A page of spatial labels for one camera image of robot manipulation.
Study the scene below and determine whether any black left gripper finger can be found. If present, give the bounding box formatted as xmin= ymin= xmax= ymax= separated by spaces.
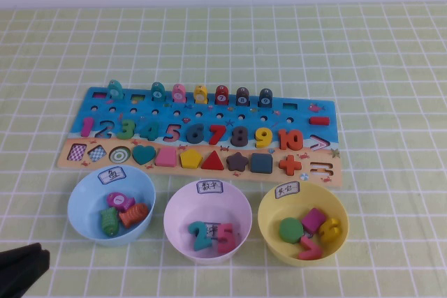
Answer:
xmin=0 ymin=248 xmax=50 ymax=298
xmin=0 ymin=241 xmax=42 ymax=271

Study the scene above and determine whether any magenta wooden rectangle piece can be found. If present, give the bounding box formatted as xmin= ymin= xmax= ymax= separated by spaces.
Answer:
xmin=300 ymin=207 xmax=328 ymax=234

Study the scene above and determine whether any light blue plastic bowl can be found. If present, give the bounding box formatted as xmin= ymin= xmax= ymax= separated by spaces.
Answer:
xmin=66 ymin=164 xmax=156 ymax=247

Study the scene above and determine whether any teal wooden heart piece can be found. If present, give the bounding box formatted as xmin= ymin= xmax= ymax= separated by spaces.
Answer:
xmin=131 ymin=144 xmax=156 ymax=165

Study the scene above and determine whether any pink plastic bowl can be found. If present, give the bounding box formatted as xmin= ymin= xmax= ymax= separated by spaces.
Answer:
xmin=163 ymin=181 xmax=253 ymax=266

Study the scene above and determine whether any pink wooden trapezoid piece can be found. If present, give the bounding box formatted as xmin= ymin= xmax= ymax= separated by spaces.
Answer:
xmin=155 ymin=147 xmax=177 ymax=167

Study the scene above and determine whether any yellow wooden pentagon piece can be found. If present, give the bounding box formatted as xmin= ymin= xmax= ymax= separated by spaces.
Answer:
xmin=179 ymin=148 xmax=204 ymax=169

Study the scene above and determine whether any red wooden triangle piece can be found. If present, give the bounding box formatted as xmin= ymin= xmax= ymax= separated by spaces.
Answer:
xmin=200 ymin=149 xmax=226 ymax=170

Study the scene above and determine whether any yellow plastic bowl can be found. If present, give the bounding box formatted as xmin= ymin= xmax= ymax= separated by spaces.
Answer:
xmin=257 ymin=181 xmax=350 ymax=267

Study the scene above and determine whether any dark blue wooden square piece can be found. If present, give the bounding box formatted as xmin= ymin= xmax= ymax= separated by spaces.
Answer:
xmin=250 ymin=153 xmax=274 ymax=174

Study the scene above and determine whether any green wooden circle piece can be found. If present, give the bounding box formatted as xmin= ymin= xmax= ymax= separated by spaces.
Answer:
xmin=279 ymin=216 xmax=306 ymax=244

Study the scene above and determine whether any wooden number puzzle board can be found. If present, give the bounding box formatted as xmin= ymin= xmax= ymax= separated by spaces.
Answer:
xmin=57 ymin=87 xmax=342 ymax=187

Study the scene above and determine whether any green wooden fish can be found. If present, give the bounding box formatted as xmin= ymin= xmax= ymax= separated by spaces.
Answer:
xmin=99 ymin=207 xmax=120 ymax=238

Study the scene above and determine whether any magenta wooden fish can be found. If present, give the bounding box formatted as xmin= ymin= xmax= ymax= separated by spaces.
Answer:
xmin=106 ymin=191 xmax=136 ymax=211

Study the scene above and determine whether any orange wooden fish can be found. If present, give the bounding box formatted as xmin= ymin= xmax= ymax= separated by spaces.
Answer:
xmin=118 ymin=202 xmax=150 ymax=228

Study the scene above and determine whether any white handwritten paper label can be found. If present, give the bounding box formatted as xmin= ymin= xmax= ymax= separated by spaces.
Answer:
xmin=274 ymin=181 xmax=301 ymax=200
xmin=197 ymin=179 xmax=224 ymax=195
xmin=98 ymin=166 xmax=127 ymax=186

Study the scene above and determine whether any green wooden number three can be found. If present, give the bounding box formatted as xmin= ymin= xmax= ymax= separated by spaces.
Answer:
xmin=117 ymin=119 xmax=137 ymax=140

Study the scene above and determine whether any teal wooden number two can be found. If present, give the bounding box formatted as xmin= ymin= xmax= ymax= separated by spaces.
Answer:
xmin=187 ymin=221 xmax=213 ymax=252

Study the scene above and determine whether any teal wooden number four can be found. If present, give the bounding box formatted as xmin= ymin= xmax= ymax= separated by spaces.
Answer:
xmin=139 ymin=121 xmax=159 ymax=141

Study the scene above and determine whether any teal fish numbered two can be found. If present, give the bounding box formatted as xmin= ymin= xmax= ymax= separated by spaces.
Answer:
xmin=106 ymin=80 xmax=124 ymax=100

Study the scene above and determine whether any pink-red wooden number five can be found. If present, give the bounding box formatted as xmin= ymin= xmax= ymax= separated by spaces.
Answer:
xmin=217 ymin=223 xmax=238 ymax=254

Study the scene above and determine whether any dark blue wooden number six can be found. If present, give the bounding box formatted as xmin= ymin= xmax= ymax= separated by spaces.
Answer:
xmin=186 ymin=122 xmax=205 ymax=144

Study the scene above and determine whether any teal fish numbered four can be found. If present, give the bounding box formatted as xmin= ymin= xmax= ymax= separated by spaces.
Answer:
xmin=150 ymin=82 xmax=166 ymax=102

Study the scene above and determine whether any pink fish numbered five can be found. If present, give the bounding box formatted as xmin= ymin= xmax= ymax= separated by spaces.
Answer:
xmin=171 ymin=83 xmax=187 ymax=103

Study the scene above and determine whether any red wooden number seven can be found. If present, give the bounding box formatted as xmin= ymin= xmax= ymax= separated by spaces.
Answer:
xmin=208 ymin=124 xmax=227 ymax=146

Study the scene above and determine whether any purple star block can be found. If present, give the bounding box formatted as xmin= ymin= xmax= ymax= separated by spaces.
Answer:
xmin=226 ymin=151 xmax=250 ymax=172

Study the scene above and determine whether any yellow fish numbered six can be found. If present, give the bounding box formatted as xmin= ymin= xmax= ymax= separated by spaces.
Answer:
xmin=193 ymin=84 xmax=209 ymax=104

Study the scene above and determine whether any purple number eight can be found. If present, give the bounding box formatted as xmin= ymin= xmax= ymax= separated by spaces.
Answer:
xmin=230 ymin=125 xmax=249 ymax=147

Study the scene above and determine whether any red fish numbered seven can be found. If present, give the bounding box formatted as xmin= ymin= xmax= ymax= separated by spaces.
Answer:
xmin=214 ymin=84 xmax=230 ymax=105

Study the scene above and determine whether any yellow wooden number nine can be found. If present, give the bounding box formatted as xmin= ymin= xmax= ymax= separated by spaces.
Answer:
xmin=254 ymin=126 xmax=274 ymax=148

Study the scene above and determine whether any brown fish numbered eight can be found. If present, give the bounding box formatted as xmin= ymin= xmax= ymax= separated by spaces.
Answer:
xmin=235 ymin=87 xmax=251 ymax=106

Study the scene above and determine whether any orange wooden plus sign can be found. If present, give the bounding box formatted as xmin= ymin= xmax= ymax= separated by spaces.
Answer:
xmin=278 ymin=154 xmax=302 ymax=176

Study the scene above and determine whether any pink wooden greater-than sign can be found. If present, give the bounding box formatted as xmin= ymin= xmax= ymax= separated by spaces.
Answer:
xmin=297 ymin=235 xmax=323 ymax=260

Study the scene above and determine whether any orange wooden number ten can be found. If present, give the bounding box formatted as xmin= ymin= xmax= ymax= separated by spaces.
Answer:
xmin=278 ymin=128 xmax=304 ymax=150

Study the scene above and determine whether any dark blue fish numbered nine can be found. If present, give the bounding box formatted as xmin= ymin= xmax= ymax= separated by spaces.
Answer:
xmin=258 ymin=87 xmax=274 ymax=107

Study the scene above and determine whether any yellow wooden equals sign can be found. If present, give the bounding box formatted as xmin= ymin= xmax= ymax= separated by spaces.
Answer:
xmin=319 ymin=217 xmax=342 ymax=244

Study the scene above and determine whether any green checked tablecloth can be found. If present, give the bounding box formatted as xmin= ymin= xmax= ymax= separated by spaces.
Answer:
xmin=0 ymin=3 xmax=447 ymax=298

